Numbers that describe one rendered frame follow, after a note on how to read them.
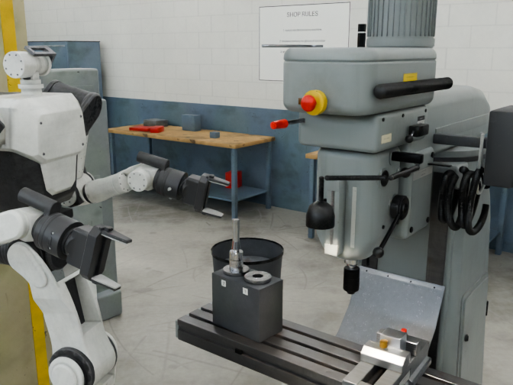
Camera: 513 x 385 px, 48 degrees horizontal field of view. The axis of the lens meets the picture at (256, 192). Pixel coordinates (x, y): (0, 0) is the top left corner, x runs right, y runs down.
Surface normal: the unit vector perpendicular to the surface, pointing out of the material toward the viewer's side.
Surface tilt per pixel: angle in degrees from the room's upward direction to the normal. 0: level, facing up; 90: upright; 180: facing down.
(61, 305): 115
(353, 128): 90
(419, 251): 90
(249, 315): 90
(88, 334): 80
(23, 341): 90
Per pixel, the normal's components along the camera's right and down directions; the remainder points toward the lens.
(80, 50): 0.80, 0.15
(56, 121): 0.95, 0.07
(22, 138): 0.44, 0.13
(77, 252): -0.39, 0.11
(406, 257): -0.61, 0.19
